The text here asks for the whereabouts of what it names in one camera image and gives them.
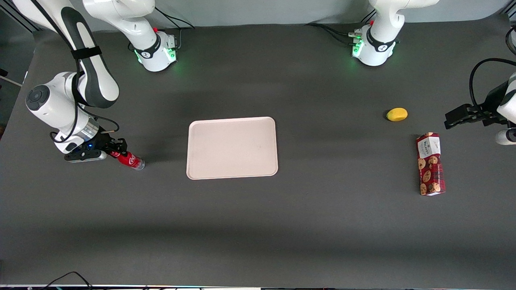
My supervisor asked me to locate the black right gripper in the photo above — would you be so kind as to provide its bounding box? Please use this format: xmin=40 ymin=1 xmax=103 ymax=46
xmin=73 ymin=132 xmax=128 ymax=159

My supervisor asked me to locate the red coke bottle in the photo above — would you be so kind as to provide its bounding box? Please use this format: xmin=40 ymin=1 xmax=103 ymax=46
xmin=110 ymin=151 xmax=145 ymax=171

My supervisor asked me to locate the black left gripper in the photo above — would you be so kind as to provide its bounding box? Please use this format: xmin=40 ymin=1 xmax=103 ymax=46
xmin=445 ymin=81 xmax=510 ymax=130

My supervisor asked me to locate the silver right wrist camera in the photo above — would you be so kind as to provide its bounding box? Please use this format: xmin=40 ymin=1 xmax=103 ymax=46
xmin=64 ymin=149 xmax=108 ymax=163

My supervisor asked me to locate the black arm base cable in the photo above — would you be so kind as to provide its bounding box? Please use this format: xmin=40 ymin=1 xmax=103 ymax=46
xmin=128 ymin=7 xmax=196 ymax=51
xmin=305 ymin=9 xmax=377 ymax=46

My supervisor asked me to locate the black looped left gripper cable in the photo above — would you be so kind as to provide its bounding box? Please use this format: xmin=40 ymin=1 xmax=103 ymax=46
xmin=469 ymin=58 xmax=516 ymax=112

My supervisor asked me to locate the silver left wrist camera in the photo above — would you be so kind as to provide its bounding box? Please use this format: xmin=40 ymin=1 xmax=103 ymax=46
xmin=495 ymin=128 xmax=516 ymax=146

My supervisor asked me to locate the yellow lemon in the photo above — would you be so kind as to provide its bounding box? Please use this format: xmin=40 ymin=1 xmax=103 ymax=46
xmin=386 ymin=108 xmax=408 ymax=122

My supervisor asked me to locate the red cookie box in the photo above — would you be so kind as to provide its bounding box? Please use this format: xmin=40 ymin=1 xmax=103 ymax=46
xmin=416 ymin=132 xmax=447 ymax=196

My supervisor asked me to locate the black cable at table edge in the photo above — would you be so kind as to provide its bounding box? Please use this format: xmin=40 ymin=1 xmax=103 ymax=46
xmin=40 ymin=271 xmax=94 ymax=290

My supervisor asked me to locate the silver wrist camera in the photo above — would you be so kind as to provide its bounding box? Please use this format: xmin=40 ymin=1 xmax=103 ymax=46
xmin=495 ymin=128 xmax=516 ymax=146
xmin=64 ymin=149 xmax=108 ymax=163

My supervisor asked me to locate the black right arm base cable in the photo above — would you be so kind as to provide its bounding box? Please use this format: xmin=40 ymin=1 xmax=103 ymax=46
xmin=128 ymin=7 xmax=196 ymax=51

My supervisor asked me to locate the black left arm base cable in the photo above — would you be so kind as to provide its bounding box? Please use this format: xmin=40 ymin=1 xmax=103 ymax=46
xmin=305 ymin=9 xmax=377 ymax=46

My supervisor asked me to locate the black cable at table corner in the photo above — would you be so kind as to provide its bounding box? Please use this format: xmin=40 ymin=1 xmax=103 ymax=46
xmin=505 ymin=26 xmax=516 ymax=56

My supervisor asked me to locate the beige plastic tray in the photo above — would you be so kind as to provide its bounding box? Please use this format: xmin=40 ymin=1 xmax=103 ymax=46
xmin=186 ymin=116 xmax=279 ymax=180

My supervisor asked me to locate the black right arm wrist cable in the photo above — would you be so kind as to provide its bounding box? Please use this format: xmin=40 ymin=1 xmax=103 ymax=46
xmin=30 ymin=0 xmax=120 ymax=144

